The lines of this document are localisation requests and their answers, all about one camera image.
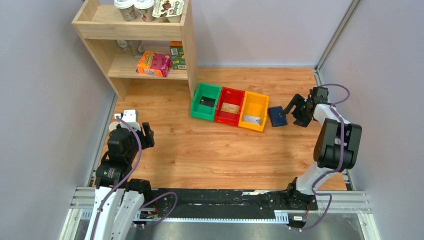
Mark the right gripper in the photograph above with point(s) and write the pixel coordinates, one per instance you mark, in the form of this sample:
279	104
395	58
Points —
297	99

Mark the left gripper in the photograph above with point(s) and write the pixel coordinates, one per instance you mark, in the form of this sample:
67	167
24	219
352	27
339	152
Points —
147	140

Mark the navy blue card holder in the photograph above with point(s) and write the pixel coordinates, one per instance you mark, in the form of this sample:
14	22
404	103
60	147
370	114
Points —
277	116

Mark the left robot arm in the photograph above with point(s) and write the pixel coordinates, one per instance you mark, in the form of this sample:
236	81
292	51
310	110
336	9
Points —
117	198

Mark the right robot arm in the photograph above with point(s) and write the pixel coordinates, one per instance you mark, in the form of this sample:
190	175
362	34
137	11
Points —
336	148

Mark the silver VIP card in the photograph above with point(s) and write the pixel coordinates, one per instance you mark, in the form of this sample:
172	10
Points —
252	119

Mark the black card in bin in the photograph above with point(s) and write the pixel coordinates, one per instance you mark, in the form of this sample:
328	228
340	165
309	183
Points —
207	101

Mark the gold card in bin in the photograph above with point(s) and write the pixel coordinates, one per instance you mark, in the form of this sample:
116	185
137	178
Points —
230	108

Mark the green liquid bottle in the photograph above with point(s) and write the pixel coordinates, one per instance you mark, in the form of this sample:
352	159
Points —
113	128

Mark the yellow plastic bin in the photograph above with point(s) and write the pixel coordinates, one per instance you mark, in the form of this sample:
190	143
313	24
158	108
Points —
254	104

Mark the green plastic bin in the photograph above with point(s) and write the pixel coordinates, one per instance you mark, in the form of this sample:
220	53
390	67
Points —
203	112

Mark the red plastic bin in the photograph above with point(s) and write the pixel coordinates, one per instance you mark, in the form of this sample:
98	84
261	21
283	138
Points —
229	95

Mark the orange pink snack box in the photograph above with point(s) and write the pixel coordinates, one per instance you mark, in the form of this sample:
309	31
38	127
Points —
155	64

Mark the green juice carton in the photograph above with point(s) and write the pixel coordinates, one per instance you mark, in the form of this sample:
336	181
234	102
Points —
178	61

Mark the wooden shelf unit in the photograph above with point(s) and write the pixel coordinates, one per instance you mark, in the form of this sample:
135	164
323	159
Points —
101	26

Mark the clear bottle on shelf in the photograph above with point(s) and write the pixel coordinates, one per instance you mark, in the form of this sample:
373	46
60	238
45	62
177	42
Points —
135	47

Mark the white lidded cup left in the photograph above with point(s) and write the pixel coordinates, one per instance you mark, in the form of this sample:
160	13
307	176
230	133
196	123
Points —
126	9

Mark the white lidded cup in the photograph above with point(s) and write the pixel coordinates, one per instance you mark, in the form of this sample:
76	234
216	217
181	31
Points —
145	8
126	9

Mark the chocolate pudding cup pack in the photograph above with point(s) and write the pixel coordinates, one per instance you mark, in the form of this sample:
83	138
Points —
172	10

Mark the white lidded cup right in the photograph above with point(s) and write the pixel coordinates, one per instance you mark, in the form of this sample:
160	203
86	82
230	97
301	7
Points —
145	8

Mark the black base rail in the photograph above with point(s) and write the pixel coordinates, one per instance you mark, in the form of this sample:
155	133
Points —
244	204

